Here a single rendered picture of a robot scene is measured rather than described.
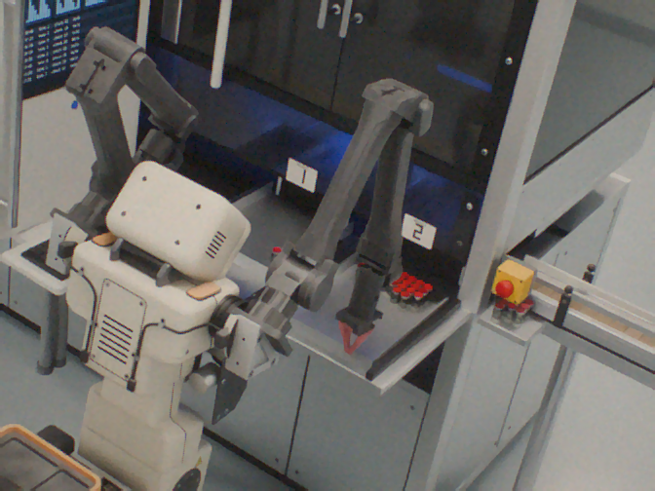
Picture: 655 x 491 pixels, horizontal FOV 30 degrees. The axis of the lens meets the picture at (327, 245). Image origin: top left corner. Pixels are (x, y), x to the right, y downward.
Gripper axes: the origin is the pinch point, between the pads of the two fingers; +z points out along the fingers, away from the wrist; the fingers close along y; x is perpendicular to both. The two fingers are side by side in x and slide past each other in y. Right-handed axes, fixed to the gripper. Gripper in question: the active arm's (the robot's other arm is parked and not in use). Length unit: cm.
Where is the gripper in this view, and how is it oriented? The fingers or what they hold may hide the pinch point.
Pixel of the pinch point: (349, 350)
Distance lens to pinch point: 263.1
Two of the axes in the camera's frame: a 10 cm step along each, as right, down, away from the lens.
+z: -2.5, 8.9, 3.8
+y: 5.1, -2.1, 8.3
